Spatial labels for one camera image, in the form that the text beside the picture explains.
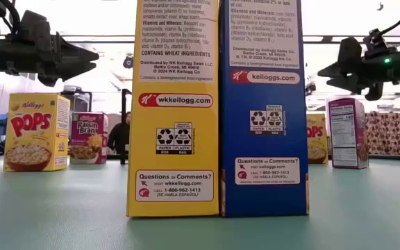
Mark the person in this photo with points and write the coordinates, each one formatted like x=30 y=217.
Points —
x=115 y=137

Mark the yellow Corn Pops cereal box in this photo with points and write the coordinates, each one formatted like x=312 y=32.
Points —
x=175 y=139
x=317 y=139
x=33 y=132

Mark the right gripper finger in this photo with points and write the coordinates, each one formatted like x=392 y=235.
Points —
x=346 y=84
x=340 y=70

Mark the brown patterned box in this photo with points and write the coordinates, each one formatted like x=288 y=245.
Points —
x=385 y=133

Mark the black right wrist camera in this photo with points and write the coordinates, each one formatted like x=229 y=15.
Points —
x=349 y=50

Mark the dark round hanging device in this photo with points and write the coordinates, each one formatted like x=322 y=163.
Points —
x=128 y=62

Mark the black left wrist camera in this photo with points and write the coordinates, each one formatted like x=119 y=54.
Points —
x=35 y=26

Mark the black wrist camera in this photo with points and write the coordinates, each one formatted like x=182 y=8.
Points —
x=349 y=50
x=35 y=26

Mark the magenta Raisin Bran cereal box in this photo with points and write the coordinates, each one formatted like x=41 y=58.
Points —
x=87 y=139
x=346 y=135

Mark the teal table mat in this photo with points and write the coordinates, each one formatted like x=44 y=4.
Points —
x=47 y=208

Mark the black background frame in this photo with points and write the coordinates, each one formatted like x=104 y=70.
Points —
x=80 y=104

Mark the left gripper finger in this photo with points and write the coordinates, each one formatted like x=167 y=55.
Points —
x=75 y=52
x=73 y=70

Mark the blue Frosted Flakes cereal box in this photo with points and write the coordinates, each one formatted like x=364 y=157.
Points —
x=262 y=139

